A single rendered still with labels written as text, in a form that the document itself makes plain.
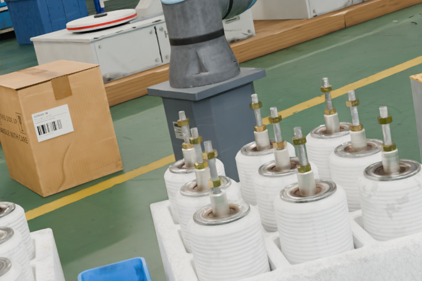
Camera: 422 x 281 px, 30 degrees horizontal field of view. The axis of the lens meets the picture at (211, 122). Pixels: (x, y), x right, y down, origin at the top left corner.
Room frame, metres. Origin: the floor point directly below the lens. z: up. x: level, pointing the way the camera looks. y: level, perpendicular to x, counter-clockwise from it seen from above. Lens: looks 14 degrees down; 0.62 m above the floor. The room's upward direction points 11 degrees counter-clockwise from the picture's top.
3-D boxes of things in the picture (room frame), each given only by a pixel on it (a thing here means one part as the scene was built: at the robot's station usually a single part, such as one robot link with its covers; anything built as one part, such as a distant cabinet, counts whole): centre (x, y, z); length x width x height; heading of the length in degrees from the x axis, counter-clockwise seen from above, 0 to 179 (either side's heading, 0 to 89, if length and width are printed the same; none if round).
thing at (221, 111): (1.63, -0.01, 0.15); 0.19 x 0.19 x 0.30; 34
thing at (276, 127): (1.09, -0.09, 0.31); 0.01 x 0.01 x 0.08
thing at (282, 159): (1.09, -0.09, 0.26); 0.02 x 0.02 x 0.03
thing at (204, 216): (0.96, 0.01, 0.25); 0.08 x 0.08 x 0.01
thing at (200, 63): (1.63, -0.01, 0.35); 0.15 x 0.15 x 0.10
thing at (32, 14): (5.72, 0.99, 0.19); 0.50 x 0.41 x 0.37; 39
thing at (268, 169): (1.09, -0.09, 0.25); 0.08 x 0.08 x 0.01
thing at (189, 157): (1.19, 0.04, 0.26); 0.02 x 0.02 x 0.03
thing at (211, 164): (0.96, 0.01, 0.31); 0.01 x 0.01 x 0.08
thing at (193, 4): (1.63, -0.01, 0.47); 0.13 x 0.12 x 0.14; 143
